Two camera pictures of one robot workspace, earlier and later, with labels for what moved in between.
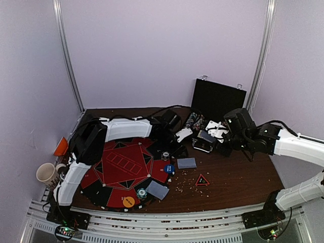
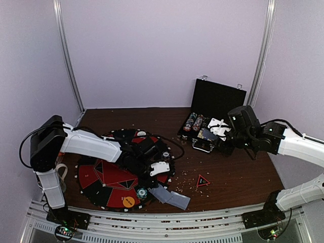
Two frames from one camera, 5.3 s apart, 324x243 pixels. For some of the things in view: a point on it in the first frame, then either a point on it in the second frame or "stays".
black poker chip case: x=204 y=125 stays
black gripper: x=183 y=133 → x=159 y=167
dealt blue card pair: x=186 y=163 → x=178 y=200
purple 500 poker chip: x=165 y=155 stays
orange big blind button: x=128 y=202 stays
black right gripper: x=225 y=146 stays
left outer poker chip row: x=191 y=120 stays
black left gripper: x=176 y=152 → x=144 y=183
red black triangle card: x=201 y=181 stays
